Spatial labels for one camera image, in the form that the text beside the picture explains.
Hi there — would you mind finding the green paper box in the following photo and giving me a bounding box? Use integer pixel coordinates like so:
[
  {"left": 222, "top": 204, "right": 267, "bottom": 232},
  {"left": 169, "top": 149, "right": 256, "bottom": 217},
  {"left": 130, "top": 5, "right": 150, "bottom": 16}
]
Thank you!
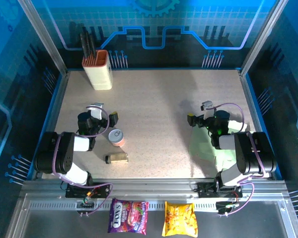
[{"left": 188, "top": 119, "right": 249, "bottom": 172}]

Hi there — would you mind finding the slotted cable duct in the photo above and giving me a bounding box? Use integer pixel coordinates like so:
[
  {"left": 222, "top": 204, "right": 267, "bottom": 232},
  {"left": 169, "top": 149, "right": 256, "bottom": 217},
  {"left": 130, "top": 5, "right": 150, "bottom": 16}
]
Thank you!
[{"left": 28, "top": 201, "right": 283, "bottom": 211}]

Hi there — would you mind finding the glass jar with black lid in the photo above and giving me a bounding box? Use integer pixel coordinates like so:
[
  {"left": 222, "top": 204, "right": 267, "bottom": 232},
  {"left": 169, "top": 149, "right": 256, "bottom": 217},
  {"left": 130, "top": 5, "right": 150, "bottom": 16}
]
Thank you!
[{"left": 104, "top": 152, "right": 129, "bottom": 165}]

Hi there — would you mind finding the yellow snack bag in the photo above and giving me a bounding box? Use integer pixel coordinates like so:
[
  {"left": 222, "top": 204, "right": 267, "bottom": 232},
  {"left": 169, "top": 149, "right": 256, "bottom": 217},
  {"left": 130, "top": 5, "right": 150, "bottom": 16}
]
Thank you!
[{"left": 161, "top": 201, "right": 199, "bottom": 238}]

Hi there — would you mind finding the aluminium table rail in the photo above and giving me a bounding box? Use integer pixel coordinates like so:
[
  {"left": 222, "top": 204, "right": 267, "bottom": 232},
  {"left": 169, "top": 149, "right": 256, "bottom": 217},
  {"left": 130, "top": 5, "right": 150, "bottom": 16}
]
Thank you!
[{"left": 19, "top": 178, "right": 289, "bottom": 199}]

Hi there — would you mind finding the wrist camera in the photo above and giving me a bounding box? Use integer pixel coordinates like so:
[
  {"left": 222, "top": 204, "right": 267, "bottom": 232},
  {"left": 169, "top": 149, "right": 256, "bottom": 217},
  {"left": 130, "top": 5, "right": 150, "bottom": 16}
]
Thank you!
[
  {"left": 200, "top": 100, "right": 216, "bottom": 119},
  {"left": 90, "top": 103, "right": 105, "bottom": 121}
]

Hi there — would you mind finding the aluminium upright post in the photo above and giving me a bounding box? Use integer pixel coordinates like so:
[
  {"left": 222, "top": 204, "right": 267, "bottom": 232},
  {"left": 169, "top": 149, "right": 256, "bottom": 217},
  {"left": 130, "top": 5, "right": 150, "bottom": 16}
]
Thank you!
[
  {"left": 17, "top": 0, "right": 69, "bottom": 75},
  {"left": 239, "top": 0, "right": 289, "bottom": 75}
]

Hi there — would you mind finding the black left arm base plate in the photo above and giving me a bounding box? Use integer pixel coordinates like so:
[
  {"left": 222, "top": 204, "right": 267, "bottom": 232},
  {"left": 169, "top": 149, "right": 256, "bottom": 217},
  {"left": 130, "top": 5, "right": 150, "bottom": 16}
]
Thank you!
[{"left": 65, "top": 182, "right": 110, "bottom": 199}]

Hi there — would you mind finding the black knife handle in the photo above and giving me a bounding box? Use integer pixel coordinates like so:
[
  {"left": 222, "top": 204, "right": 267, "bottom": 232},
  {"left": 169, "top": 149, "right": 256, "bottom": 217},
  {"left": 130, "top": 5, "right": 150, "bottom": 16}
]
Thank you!
[
  {"left": 79, "top": 31, "right": 87, "bottom": 60},
  {"left": 85, "top": 31, "right": 92, "bottom": 59}
]

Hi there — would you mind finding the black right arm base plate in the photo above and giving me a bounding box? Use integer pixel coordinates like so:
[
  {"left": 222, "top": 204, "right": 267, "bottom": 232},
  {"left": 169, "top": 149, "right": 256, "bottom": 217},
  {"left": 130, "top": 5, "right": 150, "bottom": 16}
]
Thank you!
[{"left": 197, "top": 182, "right": 243, "bottom": 199}]

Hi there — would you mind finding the pink can with pull tab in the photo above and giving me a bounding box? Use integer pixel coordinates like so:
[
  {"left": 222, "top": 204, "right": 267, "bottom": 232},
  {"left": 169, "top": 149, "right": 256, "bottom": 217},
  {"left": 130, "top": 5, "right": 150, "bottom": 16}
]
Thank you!
[{"left": 108, "top": 129, "right": 126, "bottom": 147}]

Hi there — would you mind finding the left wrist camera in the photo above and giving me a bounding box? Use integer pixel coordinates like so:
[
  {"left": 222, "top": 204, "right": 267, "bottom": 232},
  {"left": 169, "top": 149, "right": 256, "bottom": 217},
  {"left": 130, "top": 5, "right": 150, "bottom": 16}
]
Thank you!
[{"left": 90, "top": 103, "right": 105, "bottom": 121}]

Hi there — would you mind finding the cream knife block orange top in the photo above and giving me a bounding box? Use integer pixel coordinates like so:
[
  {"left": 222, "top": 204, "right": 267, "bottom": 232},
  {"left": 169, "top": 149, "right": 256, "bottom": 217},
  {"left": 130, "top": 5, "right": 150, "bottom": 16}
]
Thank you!
[{"left": 81, "top": 49, "right": 114, "bottom": 91}]

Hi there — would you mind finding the side rail with blue trim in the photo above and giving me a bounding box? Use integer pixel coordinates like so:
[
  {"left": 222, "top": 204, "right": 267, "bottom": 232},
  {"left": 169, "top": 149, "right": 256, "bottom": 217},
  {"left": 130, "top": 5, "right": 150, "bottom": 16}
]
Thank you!
[
  {"left": 27, "top": 70, "right": 70, "bottom": 180},
  {"left": 238, "top": 69, "right": 283, "bottom": 180}
]

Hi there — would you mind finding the purple candy bag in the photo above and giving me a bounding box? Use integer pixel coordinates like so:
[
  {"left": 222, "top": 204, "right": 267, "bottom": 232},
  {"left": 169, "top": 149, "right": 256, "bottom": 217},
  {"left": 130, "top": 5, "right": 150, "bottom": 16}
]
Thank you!
[{"left": 107, "top": 197, "right": 149, "bottom": 236}]

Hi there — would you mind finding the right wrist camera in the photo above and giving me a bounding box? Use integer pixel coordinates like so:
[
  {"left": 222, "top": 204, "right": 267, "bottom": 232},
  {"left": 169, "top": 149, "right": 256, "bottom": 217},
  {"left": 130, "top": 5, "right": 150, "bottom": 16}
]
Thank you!
[{"left": 200, "top": 100, "right": 216, "bottom": 119}]

